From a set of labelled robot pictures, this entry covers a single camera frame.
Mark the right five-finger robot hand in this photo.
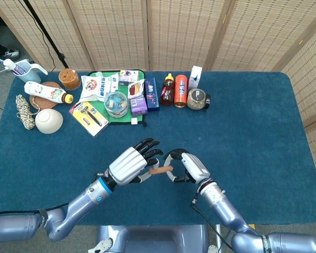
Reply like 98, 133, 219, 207
163, 148, 217, 187

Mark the left five-finger robot hand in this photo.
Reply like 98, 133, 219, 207
108, 138, 164, 186

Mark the small sausage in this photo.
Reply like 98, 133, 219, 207
149, 166, 173, 175

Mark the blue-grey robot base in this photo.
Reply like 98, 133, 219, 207
96, 225, 209, 253

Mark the green tray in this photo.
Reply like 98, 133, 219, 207
87, 69, 147, 127

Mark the blue felt table cloth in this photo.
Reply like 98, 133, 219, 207
0, 70, 316, 227

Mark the razor in yellow blister pack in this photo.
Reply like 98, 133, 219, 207
68, 101, 110, 138

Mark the small purple box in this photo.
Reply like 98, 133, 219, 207
129, 96, 149, 116

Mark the clear tub of binder clips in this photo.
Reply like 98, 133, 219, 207
104, 91, 129, 119

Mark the glass seed jar black lid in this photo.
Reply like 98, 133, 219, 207
186, 88, 212, 111

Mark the white table leg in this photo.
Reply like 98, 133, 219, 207
215, 225, 222, 253

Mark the dark blue long box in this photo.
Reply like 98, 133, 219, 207
144, 77, 160, 112

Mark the orange drink can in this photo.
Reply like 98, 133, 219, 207
173, 74, 188, 109

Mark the white snack packet red fruit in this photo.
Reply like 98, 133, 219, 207
127, 79, 145, 100

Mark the amber honey squeeze bottle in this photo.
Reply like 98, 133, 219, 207
160, 73, 175, 106

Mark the white sugar bag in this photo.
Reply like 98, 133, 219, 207
79, 73, 120, 103

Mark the white box with purple print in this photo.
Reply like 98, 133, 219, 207
118, 69, 140, 86

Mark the white and blue carton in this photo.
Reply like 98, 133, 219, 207
188, 65, 203, 90

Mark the cream upturned bowl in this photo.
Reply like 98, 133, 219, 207
35, 108, 64, 134

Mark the clear jar of rubber bands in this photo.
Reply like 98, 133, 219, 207
58, 68, 82, 91

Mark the round woven brown coaster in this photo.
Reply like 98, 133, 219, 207
29, 81, 63, 110

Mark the white bottle with yellow cap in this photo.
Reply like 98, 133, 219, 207
24, 81, 74, 104

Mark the bamboo folding screen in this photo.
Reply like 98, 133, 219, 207
0, 0, 316, 182

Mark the white purple toothpaste tube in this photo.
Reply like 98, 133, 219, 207
3, 59, 26, 75

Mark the black tripod stand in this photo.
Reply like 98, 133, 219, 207
22, 0, 70, 70

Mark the white sneaker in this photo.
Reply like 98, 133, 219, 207
1, 48, 21, 60

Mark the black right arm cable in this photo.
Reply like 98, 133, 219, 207
191, 196, 235, 251

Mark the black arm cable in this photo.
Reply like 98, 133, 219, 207
191, 196, 235, 251
0, 202, 70, 221

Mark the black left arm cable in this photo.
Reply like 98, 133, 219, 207
0, 202, 70, 221

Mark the coiled beige rope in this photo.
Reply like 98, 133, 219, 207
15, 94, 36, 130

